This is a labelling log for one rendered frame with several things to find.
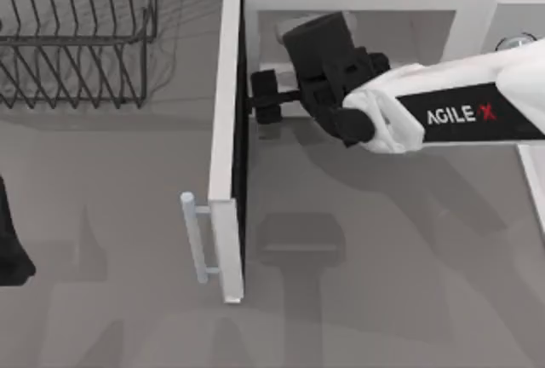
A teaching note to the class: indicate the white microwave door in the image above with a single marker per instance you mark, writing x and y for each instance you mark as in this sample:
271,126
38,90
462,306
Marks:
223,151

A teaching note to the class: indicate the black block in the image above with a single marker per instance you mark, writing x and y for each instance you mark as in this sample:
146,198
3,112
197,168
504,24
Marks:
265,82

